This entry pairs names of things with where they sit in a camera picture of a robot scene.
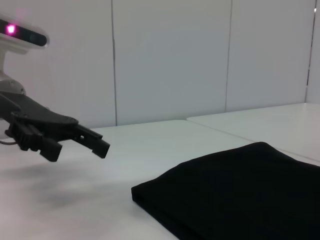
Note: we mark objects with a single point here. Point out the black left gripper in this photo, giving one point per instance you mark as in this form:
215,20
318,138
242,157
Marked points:
35,112

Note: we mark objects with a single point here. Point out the black shirt with FREE print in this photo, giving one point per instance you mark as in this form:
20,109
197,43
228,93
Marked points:
237,195

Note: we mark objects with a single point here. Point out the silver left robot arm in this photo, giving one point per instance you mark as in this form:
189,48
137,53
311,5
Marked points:
11,86

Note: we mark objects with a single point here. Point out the white robot head with camera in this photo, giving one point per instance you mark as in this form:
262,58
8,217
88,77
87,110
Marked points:
22,37

